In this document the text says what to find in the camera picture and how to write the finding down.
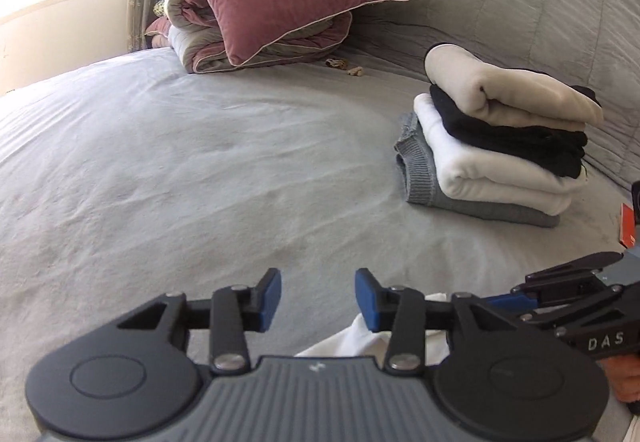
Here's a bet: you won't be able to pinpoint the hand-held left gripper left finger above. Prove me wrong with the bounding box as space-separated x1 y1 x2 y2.
115 268 282 377

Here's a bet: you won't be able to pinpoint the white pants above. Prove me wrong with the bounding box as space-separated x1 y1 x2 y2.
295 291 453 370

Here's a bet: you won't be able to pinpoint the small pink cushion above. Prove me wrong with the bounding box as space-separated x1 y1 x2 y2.
145 16 177 50

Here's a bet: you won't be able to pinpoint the red booklet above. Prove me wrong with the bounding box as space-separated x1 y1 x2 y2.
619 203 637 249

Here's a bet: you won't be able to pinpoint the folded black garment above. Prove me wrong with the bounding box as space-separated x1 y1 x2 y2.
429 84 598 180

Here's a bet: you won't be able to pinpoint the grey bed sheet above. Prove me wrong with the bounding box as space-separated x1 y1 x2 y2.
0 44 640 442

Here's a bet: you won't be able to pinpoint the folded cream garment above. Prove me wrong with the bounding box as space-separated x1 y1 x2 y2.
424 43 605 131

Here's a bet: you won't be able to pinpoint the person's right hand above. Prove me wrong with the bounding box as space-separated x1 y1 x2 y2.
600 355 640 405

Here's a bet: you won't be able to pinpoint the folded grey pink quilt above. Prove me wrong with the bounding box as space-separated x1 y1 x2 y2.
166 0 354 75

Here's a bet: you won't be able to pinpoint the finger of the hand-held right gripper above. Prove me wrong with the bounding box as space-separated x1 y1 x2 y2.
487 289 627 338
510 252 623 309

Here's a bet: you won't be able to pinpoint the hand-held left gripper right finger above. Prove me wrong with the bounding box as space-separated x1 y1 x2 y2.
354 268 538 375

